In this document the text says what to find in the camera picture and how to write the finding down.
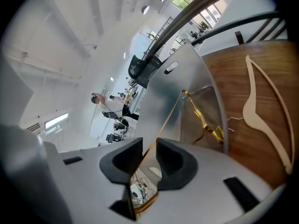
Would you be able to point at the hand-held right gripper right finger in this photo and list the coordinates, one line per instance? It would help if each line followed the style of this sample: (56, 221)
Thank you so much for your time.
(205, 183)

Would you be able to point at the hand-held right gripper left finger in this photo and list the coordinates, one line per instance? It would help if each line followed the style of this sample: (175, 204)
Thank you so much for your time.
(93, 171)

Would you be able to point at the gold metal clothes hanger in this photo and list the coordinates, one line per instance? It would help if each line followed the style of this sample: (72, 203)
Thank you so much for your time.
(199, 115)

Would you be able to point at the wooden clothes hanger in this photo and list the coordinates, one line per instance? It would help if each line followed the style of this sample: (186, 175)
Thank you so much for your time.
(251, 115)

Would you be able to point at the grey plastic storage bin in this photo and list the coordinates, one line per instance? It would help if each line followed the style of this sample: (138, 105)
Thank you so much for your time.
(161, 106)

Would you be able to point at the white round floor device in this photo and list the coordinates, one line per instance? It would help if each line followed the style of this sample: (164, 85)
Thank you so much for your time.
(136, 192)

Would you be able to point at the ceiling light panel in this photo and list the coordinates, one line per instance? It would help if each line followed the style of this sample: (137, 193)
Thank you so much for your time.
(57, 120)

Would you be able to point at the ceiling air conditioner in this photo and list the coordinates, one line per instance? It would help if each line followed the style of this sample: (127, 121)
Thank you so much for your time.
(33, 127)

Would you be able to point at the black mesh office chair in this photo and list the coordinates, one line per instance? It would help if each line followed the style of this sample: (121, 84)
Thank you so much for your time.
(143, 71)

